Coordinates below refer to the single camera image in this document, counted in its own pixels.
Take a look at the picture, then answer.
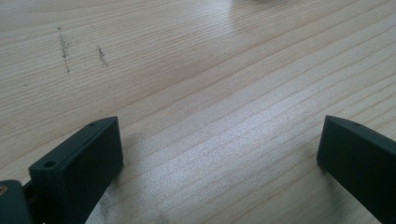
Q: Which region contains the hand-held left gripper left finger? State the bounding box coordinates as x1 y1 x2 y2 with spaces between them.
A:
28 116 124 224

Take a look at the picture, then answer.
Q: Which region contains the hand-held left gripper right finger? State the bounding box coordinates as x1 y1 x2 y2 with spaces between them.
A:
316 115 396 224

